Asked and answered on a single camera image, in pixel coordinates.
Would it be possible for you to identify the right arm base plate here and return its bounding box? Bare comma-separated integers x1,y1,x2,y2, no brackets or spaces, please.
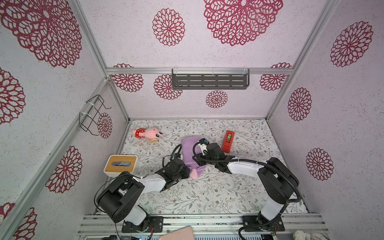
242,215,286,232

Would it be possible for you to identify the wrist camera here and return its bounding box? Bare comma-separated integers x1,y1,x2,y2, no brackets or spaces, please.
171,153,183,161
198,138,210,156

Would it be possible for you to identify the black wire wall rack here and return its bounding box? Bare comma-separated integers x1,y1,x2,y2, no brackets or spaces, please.
78,95,111,136

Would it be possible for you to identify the white cloth bottom right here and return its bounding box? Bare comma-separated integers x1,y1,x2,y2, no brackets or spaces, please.
293,231,329,240

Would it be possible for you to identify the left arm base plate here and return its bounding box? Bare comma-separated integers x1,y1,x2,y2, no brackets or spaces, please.
122,216,164,233

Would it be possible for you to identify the pink plush toy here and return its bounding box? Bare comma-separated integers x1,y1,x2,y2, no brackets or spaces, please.
132,127,163,140

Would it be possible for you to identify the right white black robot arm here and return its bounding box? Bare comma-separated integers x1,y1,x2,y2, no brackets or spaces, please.
192,139,302,224

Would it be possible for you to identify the red tape dispenser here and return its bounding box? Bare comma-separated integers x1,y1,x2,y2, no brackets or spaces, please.
222,131,235,154

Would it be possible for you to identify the grey wall shelf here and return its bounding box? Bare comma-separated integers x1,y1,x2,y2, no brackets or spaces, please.
171,69,250,90

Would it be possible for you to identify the pink wrapping paper sheet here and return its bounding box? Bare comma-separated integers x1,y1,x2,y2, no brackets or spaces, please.
181,136,206,180

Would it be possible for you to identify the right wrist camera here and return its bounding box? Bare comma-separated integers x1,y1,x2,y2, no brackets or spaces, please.
198,138,210,156

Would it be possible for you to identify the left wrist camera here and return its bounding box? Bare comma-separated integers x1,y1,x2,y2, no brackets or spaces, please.
171,153,183,161

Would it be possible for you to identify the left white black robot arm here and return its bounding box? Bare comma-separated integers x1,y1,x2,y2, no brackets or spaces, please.
94,144,190,226

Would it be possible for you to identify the white wooden tissue box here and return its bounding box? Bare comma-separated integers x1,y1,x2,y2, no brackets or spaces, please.
104,155,139,178

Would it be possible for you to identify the pink cloth at bottom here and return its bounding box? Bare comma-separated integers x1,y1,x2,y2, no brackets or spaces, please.
159,226,195,240

